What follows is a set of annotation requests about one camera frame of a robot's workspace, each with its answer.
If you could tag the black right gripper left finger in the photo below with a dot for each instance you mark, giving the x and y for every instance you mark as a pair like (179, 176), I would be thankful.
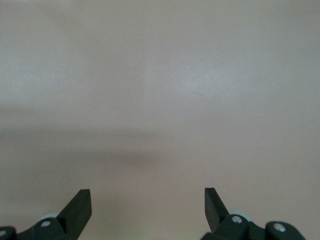
(70, 222)

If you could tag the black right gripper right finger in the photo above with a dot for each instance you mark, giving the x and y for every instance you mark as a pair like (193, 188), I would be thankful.
(225, 227)

